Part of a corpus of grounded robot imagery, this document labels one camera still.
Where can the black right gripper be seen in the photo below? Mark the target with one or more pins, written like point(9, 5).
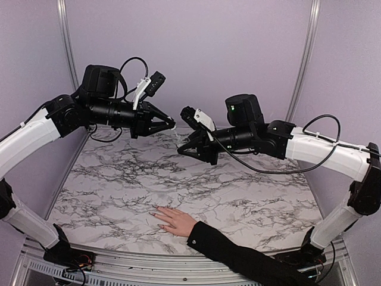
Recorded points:
point(203, 143)

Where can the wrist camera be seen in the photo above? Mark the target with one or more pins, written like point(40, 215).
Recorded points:
point(147, 87)
point(196, 117)

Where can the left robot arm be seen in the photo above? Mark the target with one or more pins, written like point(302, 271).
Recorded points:
point(93, 103)

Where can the clear nail polish bottle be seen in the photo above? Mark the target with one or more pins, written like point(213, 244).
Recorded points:
point(181, 142)

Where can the person's bare hand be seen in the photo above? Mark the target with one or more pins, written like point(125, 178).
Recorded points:
point(174, 221)

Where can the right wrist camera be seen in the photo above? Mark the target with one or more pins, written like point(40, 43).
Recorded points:
point(196, 117)

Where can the right aluminium frame post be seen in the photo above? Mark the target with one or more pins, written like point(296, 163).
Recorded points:
point(305, 59)

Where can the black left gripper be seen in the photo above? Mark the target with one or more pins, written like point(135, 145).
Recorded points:
point(143, 124)

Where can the left aluminium frame post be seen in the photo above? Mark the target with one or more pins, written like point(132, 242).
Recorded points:
point(68, 49)

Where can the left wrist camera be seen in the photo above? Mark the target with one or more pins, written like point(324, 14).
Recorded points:
point(147, 87)

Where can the black sleeved forearm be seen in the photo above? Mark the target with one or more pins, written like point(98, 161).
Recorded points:
point(248, 262)

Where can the front aluminium rail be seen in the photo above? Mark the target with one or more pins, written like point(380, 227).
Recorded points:
point(155, 260)

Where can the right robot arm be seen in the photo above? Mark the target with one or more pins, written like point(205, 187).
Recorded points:
point(250, 134)

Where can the aluminium frame post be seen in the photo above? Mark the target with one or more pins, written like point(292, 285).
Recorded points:
point(305, 59)
point(68, 49)

